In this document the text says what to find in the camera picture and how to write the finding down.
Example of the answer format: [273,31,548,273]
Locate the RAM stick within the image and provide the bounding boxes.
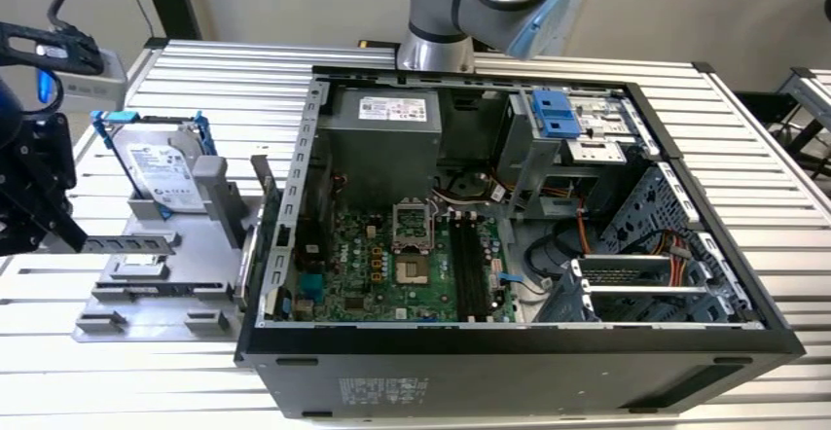
[96,282,228,301]
[81,235,177,255]

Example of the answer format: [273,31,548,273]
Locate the blue disk carrier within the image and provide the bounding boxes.
[86,107,220,222]

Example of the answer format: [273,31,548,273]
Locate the silver hard disk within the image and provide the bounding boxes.
[113,125,209,217]

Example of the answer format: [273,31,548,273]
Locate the grey parts rack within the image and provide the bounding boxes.
[69,156,261,346]

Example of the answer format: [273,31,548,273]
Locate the blue board connector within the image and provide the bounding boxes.
[297,275,324,304]

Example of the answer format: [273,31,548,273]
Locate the grey power supply unit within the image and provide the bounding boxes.
[316,87,444,207]

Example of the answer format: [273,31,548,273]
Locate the green motherboard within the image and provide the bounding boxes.
[290,205,520,324]

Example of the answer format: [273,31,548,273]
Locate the metal socket cover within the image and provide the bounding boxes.
[390,197,434,252]

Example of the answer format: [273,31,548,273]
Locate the CPU socket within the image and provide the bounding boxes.
[393,253,433,286]

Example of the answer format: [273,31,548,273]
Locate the black open PC case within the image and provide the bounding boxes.
[232,63,806,421]

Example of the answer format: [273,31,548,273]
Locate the blue plastic drive latch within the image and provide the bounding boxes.
[529,88,580,138]

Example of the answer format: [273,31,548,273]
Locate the metal disk bay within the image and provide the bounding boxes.
[534,253,738,325]

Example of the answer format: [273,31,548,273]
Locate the metal slat side table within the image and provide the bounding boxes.
[768,66,831,181]

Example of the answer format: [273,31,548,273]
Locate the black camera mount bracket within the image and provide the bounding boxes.
[0,20,105,77]

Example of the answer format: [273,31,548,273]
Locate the black upright post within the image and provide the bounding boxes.
[132,0,202,41]

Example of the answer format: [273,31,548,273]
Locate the power supply wire bundle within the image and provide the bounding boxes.
[432,169,512,207]

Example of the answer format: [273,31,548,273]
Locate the black cable loops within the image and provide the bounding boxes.
[521,233,576,288]

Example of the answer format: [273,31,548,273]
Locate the orange wire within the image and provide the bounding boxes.
[569,191,596,259]

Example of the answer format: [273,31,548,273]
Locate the red yellow wire bundle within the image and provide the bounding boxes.
[652,230,690,289]

